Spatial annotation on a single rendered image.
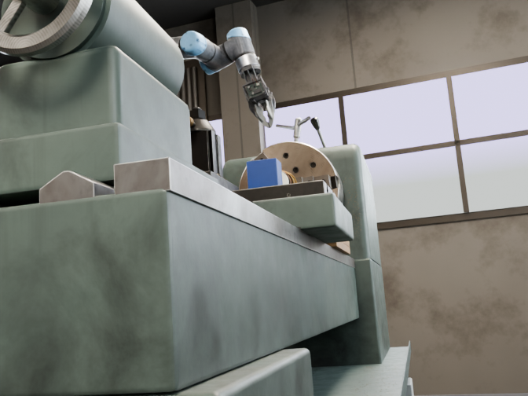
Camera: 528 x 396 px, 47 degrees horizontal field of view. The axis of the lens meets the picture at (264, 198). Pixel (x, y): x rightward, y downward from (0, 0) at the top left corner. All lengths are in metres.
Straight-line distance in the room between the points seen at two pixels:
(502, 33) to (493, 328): 2.00
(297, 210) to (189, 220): 0.54
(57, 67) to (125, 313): 0.31
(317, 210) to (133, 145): 0.51
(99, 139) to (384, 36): 4.20
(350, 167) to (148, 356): 1.57
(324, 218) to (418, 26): 3.73
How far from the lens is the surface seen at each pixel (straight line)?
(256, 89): 2.03
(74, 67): 0.69
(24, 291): 0.55
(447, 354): 4.32
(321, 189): 1.17
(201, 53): 2.06
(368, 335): 1.96
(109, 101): 0.65
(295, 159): 1.87
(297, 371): 0.76
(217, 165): 1.33
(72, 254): 0.52
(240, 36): 2.13
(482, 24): 4.66
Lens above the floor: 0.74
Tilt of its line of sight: 10 degrees up
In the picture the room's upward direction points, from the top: 4 degrees counter-clockwise
